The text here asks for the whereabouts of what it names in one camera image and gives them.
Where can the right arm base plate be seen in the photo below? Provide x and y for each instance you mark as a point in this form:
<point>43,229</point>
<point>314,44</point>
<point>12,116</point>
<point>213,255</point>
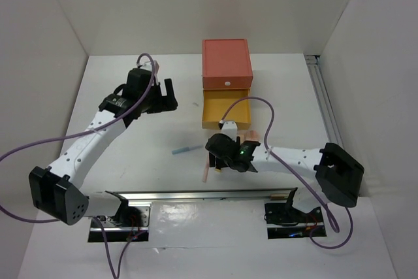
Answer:
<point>284,223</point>

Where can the coral three-tier drawer organizer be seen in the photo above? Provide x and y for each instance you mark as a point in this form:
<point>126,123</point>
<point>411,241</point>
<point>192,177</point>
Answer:
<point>226,64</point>

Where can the yellow drawer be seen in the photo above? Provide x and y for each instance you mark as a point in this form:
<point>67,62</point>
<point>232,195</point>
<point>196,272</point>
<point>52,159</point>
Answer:
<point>217,102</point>

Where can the light blue makeup pencil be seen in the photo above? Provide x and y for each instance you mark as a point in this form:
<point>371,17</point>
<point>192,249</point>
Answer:
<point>186,149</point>

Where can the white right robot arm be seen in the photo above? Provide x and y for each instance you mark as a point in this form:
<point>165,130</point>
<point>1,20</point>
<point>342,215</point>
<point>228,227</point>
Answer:
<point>328,175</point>

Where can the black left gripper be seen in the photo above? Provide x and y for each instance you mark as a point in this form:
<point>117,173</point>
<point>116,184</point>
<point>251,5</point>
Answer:
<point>164,103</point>

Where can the pink makeup stick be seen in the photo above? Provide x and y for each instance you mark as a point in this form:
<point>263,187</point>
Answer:
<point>206,170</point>

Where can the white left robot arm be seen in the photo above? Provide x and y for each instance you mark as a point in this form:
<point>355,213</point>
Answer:
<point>55,190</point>

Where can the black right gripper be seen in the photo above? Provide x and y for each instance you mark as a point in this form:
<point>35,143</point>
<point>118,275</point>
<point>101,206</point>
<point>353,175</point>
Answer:
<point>238,140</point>

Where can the aluminium front rail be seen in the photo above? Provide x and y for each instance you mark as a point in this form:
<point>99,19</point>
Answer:
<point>196,195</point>

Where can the round beige powder puff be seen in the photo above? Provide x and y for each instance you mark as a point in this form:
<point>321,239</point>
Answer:
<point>249,135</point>

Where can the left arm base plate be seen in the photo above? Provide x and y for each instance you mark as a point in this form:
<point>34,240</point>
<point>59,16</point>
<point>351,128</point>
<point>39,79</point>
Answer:
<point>134,227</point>

